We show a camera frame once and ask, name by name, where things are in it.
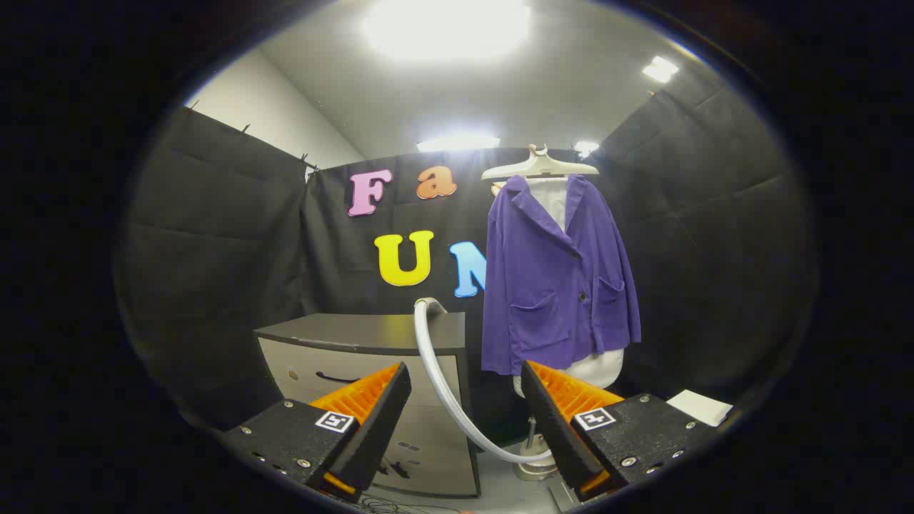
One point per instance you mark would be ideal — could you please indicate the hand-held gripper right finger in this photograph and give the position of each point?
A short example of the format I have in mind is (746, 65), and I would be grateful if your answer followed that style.
(546, 414)

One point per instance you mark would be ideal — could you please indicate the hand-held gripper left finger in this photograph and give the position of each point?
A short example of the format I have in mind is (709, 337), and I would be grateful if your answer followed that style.
(382, 414)

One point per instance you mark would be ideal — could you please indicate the purple jacket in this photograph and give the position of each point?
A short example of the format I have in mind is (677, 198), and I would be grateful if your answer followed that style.
(550, 285)

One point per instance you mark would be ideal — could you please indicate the white plastic clothes hanger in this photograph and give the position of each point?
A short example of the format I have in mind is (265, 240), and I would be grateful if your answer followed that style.
(540, 165)

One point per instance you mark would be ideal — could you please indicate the white padded ironing form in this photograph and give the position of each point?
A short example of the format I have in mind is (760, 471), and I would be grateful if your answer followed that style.
(600, 368)

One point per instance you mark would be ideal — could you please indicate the grey drawer cabinet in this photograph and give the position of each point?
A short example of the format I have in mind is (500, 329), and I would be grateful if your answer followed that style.
(357, 330)

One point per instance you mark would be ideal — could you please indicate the white flat sheet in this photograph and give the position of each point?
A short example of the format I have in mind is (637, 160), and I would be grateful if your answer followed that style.
(703, 408)

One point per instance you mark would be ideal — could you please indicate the black backdrop cloth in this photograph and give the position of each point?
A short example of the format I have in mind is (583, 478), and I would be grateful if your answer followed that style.
(214, 250)

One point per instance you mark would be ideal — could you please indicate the long ceiling light bar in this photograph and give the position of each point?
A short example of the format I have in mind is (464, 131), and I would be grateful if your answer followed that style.
(457, 143)

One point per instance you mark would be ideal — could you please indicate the small square ceiling light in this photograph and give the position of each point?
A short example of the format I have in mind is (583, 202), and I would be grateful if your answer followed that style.
(660, 69)

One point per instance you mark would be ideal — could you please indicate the large ceiling light panel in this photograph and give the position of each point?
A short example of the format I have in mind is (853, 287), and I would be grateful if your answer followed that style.
(446, 28)

